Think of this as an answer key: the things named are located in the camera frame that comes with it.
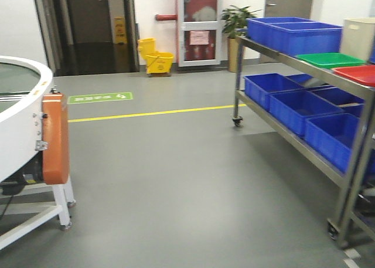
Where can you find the yellow mop bucket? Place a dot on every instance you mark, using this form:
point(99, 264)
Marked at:
point(156, 62)

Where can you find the blue bin lower cart left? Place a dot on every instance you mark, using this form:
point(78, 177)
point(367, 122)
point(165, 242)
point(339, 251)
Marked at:
point(260, 87)

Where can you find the blue bin cart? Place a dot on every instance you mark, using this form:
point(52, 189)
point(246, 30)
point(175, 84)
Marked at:
point(293, 108)
point(332, 136)
point(260, 87)

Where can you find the blue bin lower cart middle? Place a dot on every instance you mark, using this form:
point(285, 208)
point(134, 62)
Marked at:
point(293, 108)

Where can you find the red fire hydrant cabinet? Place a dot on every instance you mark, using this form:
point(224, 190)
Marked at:
point(198, 32)

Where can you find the yellow wet floor sign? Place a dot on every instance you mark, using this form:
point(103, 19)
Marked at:
point(120, 30)

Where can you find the potted green plant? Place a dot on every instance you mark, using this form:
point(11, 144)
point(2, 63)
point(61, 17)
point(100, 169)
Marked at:
point(235, 24)

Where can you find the orange motor cover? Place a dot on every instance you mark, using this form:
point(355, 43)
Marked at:
point(55, 133)

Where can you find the blue bin on cart top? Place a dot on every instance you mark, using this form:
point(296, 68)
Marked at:
point(295, 36)

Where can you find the blue bin lower cart front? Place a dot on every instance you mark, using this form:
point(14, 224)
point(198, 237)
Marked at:
point(332, 136)

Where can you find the green plastic tray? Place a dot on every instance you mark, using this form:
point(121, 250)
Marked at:
point(330, 60)

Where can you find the white round conveyor machine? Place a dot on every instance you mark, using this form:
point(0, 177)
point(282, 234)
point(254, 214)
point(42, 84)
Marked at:
point(24, 82)

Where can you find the red plastic tray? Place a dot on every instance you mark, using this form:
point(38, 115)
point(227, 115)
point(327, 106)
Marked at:
point(360, 74)

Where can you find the steel rolling cart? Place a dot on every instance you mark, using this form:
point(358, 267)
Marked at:
point(347, 220)

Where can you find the cream plastic storage basket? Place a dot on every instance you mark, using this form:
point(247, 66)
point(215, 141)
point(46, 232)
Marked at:
point(357, 37)

